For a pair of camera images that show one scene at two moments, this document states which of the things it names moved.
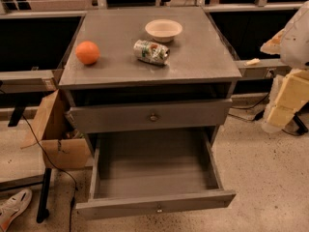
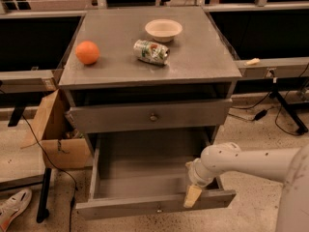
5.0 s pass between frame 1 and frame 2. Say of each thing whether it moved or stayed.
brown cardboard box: stayed
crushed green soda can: stayed
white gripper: moved
